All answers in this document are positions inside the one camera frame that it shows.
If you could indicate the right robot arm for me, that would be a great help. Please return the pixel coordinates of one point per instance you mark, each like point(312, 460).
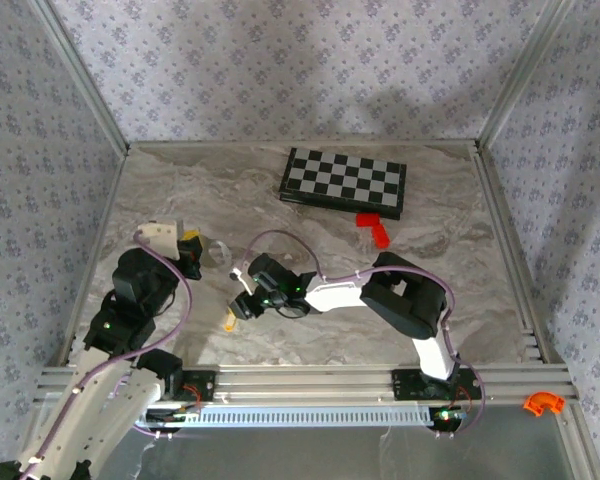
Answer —
point(405, 300)

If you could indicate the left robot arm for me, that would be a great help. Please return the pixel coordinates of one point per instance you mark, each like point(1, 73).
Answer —
point(80, 415)

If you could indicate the red plastic block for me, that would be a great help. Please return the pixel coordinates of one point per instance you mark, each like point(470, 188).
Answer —
point(380, 237)
point(367, 220)

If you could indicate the small controller circuit board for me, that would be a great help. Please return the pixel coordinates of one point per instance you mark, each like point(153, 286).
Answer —
point(447, 417)
point(175, 415)

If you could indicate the folded black white chessboard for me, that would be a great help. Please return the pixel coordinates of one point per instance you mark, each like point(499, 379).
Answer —
point(342, 182)

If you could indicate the aluminium front frame rail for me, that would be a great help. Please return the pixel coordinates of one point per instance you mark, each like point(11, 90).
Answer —
point(305, 382)

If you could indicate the aluminium back frame rail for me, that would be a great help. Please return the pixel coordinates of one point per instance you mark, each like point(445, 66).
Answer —
point(305, 145)

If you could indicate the aluminium corner post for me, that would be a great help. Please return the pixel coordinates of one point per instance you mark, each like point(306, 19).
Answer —
point(80, 80)
point(525, 75)

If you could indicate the aluminium side frame rail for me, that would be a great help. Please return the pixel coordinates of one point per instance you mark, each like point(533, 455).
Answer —
point(510, 250)

